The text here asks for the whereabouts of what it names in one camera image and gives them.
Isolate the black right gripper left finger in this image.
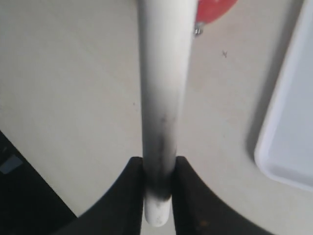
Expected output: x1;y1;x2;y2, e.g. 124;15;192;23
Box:
55;157;145;235

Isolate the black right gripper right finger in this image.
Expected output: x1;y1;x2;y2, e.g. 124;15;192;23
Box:
172;156;271;235

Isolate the white drumstick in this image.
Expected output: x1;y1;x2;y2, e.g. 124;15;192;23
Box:
137;0;198;227

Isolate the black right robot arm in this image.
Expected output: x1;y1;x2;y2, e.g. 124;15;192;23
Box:
0;135;267;235

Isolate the small red drum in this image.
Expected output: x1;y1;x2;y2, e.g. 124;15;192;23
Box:
194;0;237;37

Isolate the white rectangular plastic tray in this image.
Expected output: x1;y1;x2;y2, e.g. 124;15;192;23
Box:
254;0;313;191

